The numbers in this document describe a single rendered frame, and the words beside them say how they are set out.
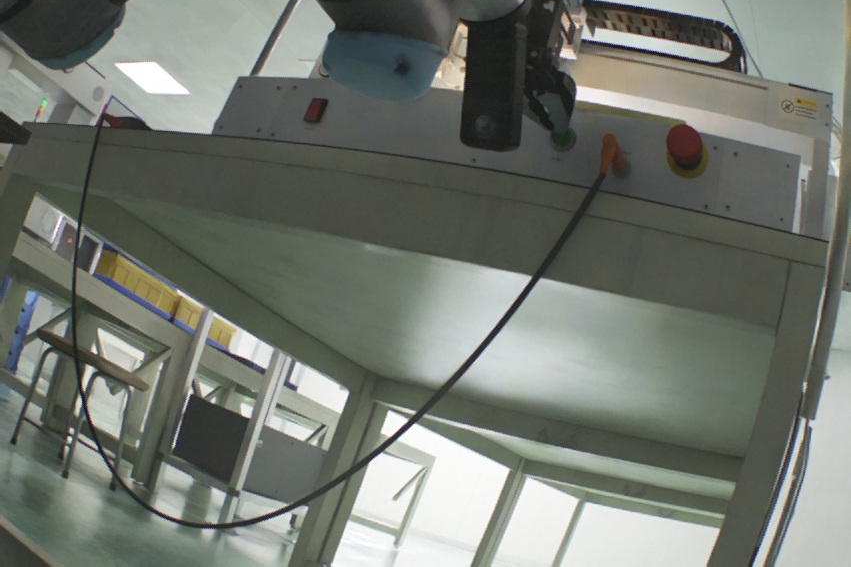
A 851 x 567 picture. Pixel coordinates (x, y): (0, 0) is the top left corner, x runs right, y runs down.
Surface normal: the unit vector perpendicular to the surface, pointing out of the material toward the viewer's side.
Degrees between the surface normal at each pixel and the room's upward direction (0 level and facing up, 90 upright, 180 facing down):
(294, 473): 90
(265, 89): 90
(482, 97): 120
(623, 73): 90
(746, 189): 90
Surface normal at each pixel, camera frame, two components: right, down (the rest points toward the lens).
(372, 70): -0.33, 0.92
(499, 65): -0.51, 0.15
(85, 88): 0.86, 0.18
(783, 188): -0.40, -0.36
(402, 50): 0.43, -0.04
